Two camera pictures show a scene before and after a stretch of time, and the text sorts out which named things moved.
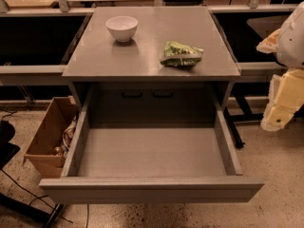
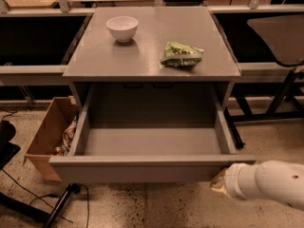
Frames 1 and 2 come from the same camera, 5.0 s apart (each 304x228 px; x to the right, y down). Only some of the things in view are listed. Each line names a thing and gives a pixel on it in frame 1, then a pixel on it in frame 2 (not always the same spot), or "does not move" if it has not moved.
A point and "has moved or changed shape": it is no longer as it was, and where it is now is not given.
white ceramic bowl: (123, 27) does not move
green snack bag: (180, 55) does not move
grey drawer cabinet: (151, 45) does not move
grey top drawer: (150, 163) has moved or changed shape
